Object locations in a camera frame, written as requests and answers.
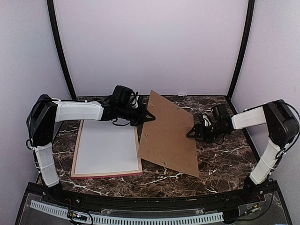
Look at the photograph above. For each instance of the white slotted cable duct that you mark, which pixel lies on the white slotted cable duct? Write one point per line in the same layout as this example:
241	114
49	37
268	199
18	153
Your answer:
96	219

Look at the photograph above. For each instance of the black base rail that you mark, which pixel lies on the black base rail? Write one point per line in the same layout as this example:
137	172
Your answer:
264	207

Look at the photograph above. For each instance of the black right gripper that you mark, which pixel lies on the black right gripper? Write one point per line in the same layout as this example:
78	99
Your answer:
198	127

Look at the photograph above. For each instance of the light wooden picture frame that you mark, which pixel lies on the light wooden picture frame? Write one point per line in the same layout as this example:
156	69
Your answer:
73	173

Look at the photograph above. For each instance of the black left corner post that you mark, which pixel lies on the black left corner post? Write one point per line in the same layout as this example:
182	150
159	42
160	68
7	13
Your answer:
59	48

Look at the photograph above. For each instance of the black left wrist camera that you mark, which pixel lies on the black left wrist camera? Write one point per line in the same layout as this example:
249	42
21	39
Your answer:
122	93

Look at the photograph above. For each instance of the black corner post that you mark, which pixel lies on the black corner post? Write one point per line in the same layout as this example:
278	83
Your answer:
243	47
59	48

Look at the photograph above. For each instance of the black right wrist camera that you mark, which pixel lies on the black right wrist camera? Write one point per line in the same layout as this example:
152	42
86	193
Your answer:
220	113

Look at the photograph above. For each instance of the brown cardboard backing board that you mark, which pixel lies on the brown cardboard backing board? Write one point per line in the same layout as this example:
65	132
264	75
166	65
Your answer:
164	142

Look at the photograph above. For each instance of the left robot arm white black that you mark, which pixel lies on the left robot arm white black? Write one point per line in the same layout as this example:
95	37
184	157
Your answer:
47	111

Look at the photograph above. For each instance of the black right corner post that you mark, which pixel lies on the black right corner post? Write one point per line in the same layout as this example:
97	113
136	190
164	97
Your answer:
243	47

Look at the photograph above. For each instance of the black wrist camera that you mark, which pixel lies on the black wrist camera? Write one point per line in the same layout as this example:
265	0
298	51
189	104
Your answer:
122	93
220	113

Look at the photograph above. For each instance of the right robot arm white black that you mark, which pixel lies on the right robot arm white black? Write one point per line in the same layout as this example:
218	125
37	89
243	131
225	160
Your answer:
282	123

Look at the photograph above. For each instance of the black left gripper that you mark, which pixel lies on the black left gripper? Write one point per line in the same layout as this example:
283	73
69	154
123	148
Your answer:
142	117

